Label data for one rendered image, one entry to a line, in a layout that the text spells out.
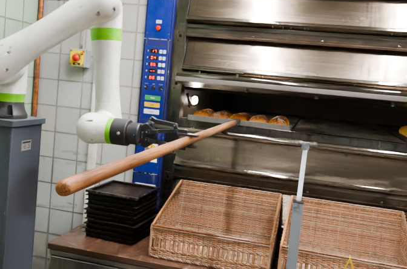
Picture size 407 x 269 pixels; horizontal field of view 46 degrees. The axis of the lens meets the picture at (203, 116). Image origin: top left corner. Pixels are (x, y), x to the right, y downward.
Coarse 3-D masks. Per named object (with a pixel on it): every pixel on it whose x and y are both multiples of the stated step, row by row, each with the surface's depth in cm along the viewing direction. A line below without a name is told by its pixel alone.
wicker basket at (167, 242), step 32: (192, 192) 258; (224, 192) 255; (256, 192) 252; (160, 224) 230; (192, 224) 255; (224, 224) 251; (256, 224) 249; (160, 256) 217; (192, 256) 213; (224, 256) 224; (256, 256) 228
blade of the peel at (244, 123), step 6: (198, 120) 261; (204, 120) 260; (210, 120) 259; (216, 120) 258; (222, 120) 257; (228, 120) 257; (240, 120) 255; (252, 126) 254; (258, 126) 253; (264, 126) 252; (270, 126) 252; (276, 126) 251; (282, 126) 250; (288, 126) 249
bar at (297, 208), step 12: (192, 132) 223; (228, 132) 220; (288, 144) 213; (300, 144) 211; (312, 144) 210; (324, 144) 209; (336, 144) 209; (384, 156) 204; (396, 156) 202; (300, 168) 204; (300, 180) 200; (300, 192) 196; (300, 204) 190; (300, 216) 191; (300, 228) 192; (288, 252) 192; (288, 264) 193
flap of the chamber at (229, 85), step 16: (176, 80) 247; (192, 80) 245; (208, 80) 243; (304, 96) 246; (320, 96) 239; (336, 96) 232; (352, 96) 227; (368, 96) 225; (384, 96) 224; (400, 96) 222
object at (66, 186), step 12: (204, 132) 178; (216, 132) 197; (168, 144) 136; (180, 144) 146; (132, 156) 110; (144, 156) 116; (156, 156) 124; (96, 168) 93; (108, 168) 96; (120, 168) 101; (132, 168) 110; (60, 180) 82; (72, 180) 83; (84, 180) 86; (96, 180) 91; (60, 192) 81; (72, 192) 82
